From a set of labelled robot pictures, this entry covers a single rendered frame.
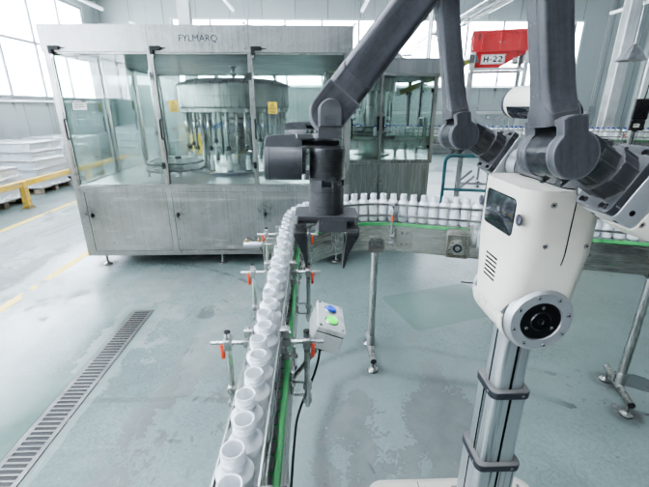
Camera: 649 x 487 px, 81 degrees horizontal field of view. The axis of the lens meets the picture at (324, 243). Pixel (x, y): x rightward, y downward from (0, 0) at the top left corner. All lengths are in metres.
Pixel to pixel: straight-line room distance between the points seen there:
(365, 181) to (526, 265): 5.13
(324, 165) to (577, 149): 0.39
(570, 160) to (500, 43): 6.67
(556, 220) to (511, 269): 0.14
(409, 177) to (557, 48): 5.42
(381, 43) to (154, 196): 3.85
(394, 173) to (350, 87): 5.44
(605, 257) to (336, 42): 2.78
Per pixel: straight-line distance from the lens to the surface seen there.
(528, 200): 0.90
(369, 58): 0.62
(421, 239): 2.36
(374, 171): 5.96
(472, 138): 1.12
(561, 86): 0.73
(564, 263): 0.98
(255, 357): 0.87
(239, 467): 0.68
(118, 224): 4.57
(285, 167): 0.59
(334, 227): 0.61
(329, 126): 0.57
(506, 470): 1.38
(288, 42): 3.95
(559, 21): 0.73
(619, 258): 2.55
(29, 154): 9.53
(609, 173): 0.78
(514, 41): 7.40
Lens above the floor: 1.66
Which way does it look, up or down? 20 degrees down
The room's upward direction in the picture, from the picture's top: straight up
